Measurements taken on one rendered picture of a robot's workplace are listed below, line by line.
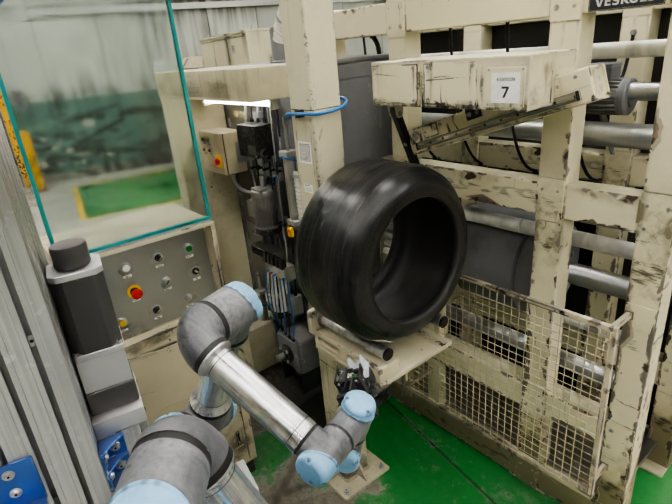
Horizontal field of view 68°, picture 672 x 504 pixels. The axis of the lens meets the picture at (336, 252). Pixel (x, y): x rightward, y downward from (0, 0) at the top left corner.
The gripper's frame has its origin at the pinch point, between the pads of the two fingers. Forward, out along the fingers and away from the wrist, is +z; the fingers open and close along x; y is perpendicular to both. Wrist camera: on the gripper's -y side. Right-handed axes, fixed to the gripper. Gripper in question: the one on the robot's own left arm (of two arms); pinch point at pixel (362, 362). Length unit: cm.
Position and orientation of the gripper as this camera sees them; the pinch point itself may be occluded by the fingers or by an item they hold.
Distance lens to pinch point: 146.1
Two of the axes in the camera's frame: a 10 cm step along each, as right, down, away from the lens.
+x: -8.9, 3.0, 3.4
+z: 1.5, -5.1, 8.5
